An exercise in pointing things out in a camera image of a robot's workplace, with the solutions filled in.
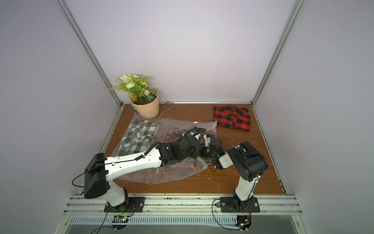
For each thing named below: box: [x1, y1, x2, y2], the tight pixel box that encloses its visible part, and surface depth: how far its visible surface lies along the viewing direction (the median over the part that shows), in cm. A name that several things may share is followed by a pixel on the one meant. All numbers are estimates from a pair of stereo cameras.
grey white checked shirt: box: [116, 119, 161, 157], surface depth 99 cm
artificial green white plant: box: [109, 73, 157, 105], surface depth 94 cm
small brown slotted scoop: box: [159, 101, 176, 118], surface depth 119 cm
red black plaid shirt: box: [212, 105, 252, 132], surface depth 109 cm
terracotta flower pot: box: [130, 91, 160, 119], surface depth 105 cm
